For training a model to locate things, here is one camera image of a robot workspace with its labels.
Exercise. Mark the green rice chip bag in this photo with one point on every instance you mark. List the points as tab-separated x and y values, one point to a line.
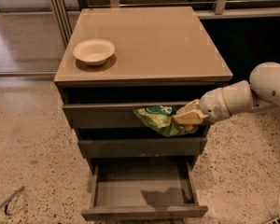
160	118

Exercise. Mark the middle grey drawer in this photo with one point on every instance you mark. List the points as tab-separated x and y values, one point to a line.
142	147

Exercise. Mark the metal railing frame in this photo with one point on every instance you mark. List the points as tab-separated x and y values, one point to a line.
223	19

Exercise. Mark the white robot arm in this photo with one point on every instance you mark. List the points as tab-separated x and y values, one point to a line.
260	92

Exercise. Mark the grey drawer cabinet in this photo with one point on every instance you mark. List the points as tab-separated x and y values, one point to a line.
162	54

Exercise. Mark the grey rod on floor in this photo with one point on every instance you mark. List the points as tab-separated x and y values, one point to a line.
11	196

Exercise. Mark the top grey drawer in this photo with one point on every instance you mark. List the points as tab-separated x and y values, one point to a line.
103	116

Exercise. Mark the grey drawer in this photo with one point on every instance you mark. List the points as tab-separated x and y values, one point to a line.
143	188
142	147
103	116

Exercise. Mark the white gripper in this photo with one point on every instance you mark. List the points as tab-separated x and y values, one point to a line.
212	107

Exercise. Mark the bottom grey drawer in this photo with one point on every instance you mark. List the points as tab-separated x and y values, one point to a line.
143	188

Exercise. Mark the white paper bowl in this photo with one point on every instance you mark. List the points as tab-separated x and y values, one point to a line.
94	51

